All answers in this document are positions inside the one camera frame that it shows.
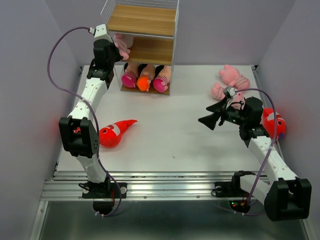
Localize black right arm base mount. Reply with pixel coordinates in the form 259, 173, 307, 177
211, 170, 257, 216

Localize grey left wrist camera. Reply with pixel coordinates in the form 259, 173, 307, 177
88, 24, 112, 42

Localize wooden three-tier wire shelf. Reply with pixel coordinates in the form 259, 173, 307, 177
100, 0, 180, 96

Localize aluminium mounting rail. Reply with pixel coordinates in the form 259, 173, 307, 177
40, 171, 234, 202

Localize pink pig plush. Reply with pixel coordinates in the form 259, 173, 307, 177
218, 64, 250, 90
113, 33, 134, 61
211, 83, 245, 109

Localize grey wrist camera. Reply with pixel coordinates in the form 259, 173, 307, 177
223, 86, 237, 108
88, 24, 112, 42

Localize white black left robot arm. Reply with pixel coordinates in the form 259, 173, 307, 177
58, 39, 122, 197

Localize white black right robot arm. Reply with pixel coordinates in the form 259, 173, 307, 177
198, 97, 312, 222

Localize boy doll orange shorts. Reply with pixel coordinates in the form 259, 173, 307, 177
137, 64, 156, 92

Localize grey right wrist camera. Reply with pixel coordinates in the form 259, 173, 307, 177
223, 86, 237, 108

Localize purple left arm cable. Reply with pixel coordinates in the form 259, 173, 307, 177
47, 26, 123, 218

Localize red fish plush right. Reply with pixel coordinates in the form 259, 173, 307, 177
262, 107, 287, 140

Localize red shark plush left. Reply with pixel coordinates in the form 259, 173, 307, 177
73, 127, 81, 134

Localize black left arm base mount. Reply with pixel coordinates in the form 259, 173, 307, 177
78, 181, 128, 218

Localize red fish plush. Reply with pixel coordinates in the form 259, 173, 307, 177
262, 107, 287, 140
99, 119, 138, 149

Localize red fish plush left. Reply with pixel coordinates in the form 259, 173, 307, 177
99, 119, 138, 149

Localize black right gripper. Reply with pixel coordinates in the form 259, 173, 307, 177
197, 96, 248, 130

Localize boy doll pink shorts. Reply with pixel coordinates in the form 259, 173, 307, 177
121, 62, 139, 88

